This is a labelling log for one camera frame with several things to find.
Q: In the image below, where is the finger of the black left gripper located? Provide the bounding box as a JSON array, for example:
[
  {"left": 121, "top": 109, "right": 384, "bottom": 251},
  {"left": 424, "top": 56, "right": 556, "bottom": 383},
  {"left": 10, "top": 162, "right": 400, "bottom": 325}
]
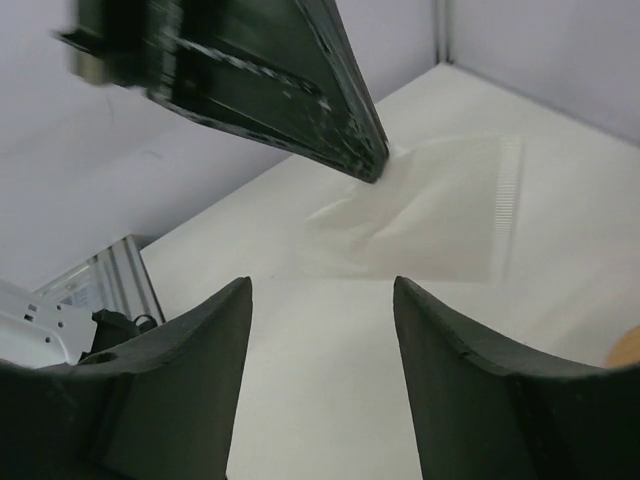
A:
[{"left": 146, "top": 1, "right": 389, "bottom": 183}]

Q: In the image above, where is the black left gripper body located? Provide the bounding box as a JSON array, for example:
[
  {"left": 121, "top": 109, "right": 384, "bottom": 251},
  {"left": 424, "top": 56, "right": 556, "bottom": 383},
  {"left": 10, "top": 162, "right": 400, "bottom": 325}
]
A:
[{"left": 49, "top": 0, "right": 176, "bottom": 91}]

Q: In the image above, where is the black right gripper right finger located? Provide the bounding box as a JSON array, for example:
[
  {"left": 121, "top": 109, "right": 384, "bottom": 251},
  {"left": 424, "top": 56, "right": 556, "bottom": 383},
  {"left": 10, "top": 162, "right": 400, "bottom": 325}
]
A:
[{"left": 393, "top": 277, "right": 639, "bottom": 479}]

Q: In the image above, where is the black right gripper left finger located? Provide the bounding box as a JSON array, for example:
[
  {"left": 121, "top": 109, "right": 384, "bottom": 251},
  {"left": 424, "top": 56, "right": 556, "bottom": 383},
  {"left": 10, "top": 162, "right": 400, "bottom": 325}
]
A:
[{"left": 1, "top": 277, "right": 253, "bottom": 479}]

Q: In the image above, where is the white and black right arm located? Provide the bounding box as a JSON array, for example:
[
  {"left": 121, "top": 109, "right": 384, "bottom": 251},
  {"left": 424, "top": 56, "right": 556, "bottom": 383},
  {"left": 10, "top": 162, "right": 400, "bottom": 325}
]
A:
[{"left": 1, "top": 277, "right": 639, "bottom": 479}]

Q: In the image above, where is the wooden and orange dripper stand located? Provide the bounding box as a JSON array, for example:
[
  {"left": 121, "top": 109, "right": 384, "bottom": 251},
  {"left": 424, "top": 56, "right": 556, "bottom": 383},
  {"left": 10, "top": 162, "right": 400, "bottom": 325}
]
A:
[{"left": 606, "top": 326, "right": 640, "bottom": 368}]

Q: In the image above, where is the aluminium frame rail front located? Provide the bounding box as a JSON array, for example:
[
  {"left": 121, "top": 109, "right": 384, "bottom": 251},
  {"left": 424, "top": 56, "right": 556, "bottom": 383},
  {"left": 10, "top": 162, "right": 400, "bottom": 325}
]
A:
[{"left": 36, "top": 235, "right": 165, "bottom": 323}]

